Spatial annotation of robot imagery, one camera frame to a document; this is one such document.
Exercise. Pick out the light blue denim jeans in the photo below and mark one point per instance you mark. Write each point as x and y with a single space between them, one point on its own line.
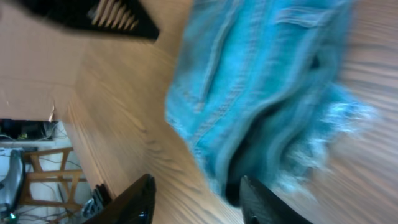
255 91

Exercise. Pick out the cardboard wall panel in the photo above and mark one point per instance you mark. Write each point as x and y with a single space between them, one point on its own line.
39 66

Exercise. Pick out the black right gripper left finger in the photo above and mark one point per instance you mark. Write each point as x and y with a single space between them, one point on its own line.
136 205

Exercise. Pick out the wooden chair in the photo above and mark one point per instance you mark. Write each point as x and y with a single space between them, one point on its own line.
68 178

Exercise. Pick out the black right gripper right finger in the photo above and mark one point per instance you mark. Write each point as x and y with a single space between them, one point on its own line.
260 205

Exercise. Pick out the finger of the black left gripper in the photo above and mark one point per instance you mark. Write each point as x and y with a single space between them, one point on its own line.
109 17

